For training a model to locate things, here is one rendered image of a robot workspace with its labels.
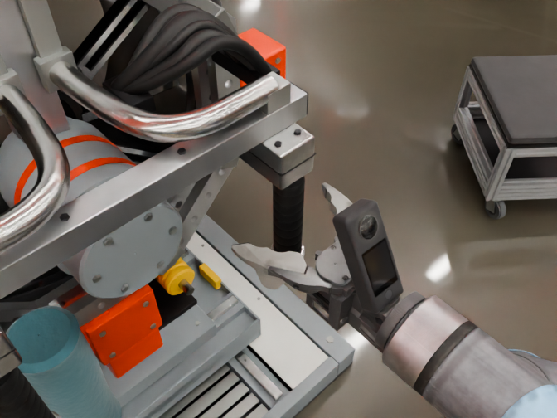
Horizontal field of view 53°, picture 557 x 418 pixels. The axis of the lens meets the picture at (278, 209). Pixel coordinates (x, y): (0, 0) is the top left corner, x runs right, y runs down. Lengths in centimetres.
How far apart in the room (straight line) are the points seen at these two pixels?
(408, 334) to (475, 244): 124
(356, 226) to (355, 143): 149
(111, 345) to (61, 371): 25
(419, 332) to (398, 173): 140
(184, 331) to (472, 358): 83
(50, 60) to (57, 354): 33
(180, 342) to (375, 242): 77
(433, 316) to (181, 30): 37
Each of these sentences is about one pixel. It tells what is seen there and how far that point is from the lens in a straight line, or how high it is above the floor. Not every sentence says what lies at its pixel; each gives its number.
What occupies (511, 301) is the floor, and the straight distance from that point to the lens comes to 171.
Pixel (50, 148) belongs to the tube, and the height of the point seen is 101.
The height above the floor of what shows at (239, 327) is 15.
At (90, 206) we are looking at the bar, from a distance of 50.
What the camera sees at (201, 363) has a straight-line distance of 132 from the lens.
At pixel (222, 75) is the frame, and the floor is 89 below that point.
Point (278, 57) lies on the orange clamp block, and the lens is 84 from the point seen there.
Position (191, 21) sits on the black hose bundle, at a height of 104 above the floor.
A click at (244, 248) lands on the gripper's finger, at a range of 64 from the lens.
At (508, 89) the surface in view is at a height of 34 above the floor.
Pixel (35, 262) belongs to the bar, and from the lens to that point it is 50.
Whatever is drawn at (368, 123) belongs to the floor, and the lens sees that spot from 212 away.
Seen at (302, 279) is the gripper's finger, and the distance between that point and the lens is 61.
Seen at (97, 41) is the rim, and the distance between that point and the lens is 79.
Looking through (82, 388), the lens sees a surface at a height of 65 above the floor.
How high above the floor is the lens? 134
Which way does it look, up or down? 48 degrees down
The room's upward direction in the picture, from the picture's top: straight up
